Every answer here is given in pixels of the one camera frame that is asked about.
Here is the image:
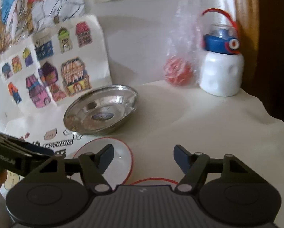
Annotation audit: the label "steel plate with sticker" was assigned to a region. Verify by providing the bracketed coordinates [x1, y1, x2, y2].
[63, 85, 138, 135]

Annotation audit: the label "clear plastic bag red contents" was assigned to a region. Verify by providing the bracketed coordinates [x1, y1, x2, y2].
[164, 0, 202, 86]

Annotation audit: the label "houses drawing paper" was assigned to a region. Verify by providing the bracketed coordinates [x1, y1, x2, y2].
[0, 14, 112, 120]

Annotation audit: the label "brown wooden door frame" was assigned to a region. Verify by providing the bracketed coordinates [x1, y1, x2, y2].
[234, 0, 271, 97]

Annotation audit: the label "white blue water bottle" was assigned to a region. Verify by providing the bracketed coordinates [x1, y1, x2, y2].
[199, 8, 244, 97]

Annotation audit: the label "white printed tablecloth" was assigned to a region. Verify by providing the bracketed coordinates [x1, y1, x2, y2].
[0, 79, 284, 228]

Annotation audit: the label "boy with fan drawing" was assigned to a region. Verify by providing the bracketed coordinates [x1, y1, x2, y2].
[0, 0, 85, 55]

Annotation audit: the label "white bowl red rim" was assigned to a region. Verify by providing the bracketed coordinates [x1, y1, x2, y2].
[131, 178, 178, 187]
[66, 137, 134, 190]

